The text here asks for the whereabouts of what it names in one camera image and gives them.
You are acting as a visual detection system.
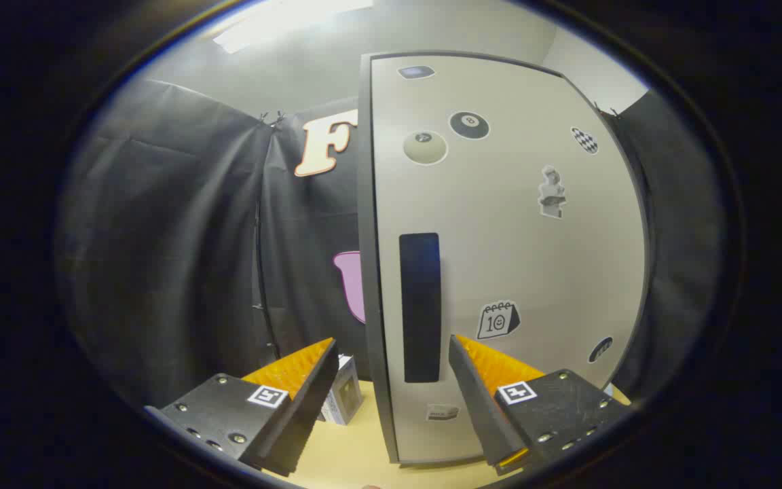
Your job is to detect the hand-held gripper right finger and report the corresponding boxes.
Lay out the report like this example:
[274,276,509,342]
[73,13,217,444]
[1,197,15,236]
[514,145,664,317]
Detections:
[449,334,633,476]

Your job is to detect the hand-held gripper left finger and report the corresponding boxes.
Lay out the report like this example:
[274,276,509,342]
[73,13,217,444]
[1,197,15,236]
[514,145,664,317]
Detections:
[143,338,341,477]

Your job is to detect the black door handle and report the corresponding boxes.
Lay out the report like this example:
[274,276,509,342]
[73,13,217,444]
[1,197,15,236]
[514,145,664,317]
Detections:
[399,233,443,383]

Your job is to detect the small white product box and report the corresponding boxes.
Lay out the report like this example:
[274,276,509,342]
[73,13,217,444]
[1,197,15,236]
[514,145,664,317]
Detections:
[320,353,365,426]

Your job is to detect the grey cabinet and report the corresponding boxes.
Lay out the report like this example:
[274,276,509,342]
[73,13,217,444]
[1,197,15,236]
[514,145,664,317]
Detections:
[357,53,400,464]

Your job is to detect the black backdrop cloth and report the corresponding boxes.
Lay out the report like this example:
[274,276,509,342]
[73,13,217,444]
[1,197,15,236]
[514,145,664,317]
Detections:
[58,78,724,408]

